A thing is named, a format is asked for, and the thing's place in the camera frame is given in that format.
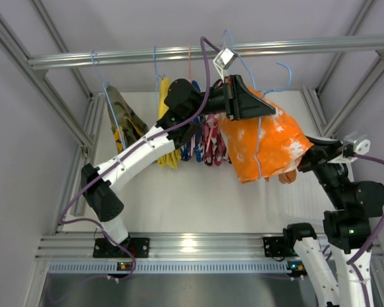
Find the orange trousers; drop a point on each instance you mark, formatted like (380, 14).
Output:
(282, 145)

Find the blue hanger with camouflage trousers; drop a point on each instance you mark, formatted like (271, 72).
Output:
(104, 86)

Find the blue hanger with yellow trousers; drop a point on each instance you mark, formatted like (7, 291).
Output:
(158, 77)

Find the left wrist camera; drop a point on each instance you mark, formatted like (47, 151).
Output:
(223, 61)

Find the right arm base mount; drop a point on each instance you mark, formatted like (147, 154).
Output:
(276, 247)

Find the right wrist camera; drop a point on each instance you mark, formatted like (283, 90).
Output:
(354, 144)

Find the blue camouflage trousers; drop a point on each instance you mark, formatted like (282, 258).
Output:
(195, 147)

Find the left aluminium frame post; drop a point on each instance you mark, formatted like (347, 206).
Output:
(56, 136)

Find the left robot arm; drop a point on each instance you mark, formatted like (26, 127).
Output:
(176, 127)

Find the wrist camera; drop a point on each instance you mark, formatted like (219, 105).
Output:
(223, 61)
(354, 144)

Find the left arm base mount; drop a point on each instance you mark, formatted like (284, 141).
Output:
(138, 247)

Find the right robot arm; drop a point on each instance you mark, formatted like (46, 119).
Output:
(347, 227)

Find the white plastic basket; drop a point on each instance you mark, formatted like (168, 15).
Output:
(304, 201)

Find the right aluminium frame post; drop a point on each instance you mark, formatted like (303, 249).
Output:
(356, 68)

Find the yellow trousers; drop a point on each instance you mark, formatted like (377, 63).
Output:
(171, 159)

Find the grey slotted cable duct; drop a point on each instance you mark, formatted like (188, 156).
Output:
(170, 267)

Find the pink camouflage trousers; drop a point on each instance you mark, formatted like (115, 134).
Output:
(215, 149)

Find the pink hanger with blue trousers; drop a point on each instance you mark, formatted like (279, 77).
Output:
(190, 75)

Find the blue wire hanger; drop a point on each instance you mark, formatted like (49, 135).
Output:
(228, 41)

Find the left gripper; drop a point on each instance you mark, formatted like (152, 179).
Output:
(230, 98)

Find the front aluminium rail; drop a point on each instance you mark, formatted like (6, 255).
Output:
(162, 246)

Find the aluminium frame post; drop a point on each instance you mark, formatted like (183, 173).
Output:
(356, 68)
(56, 136)

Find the aluminium hanging rail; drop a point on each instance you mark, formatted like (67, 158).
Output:
(281, 48)

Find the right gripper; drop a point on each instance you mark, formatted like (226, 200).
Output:
(309, 160)

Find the green camouflage trousers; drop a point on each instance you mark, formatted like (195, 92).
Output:
(132, 126)

